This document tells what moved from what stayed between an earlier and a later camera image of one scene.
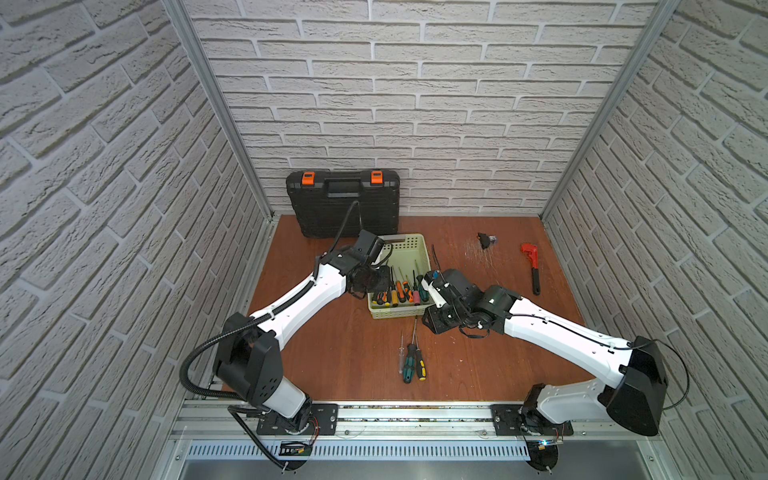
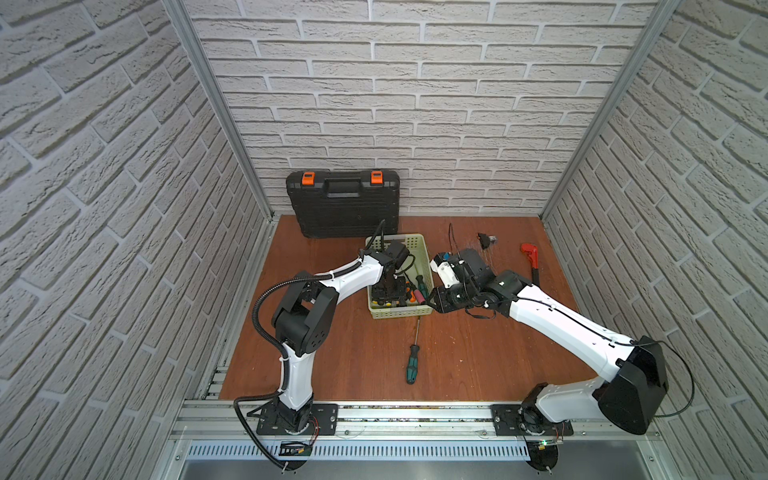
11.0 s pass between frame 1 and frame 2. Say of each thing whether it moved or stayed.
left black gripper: moved
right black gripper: moved
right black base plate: stayed
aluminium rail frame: stayed
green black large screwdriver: stayed
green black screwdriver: stayed
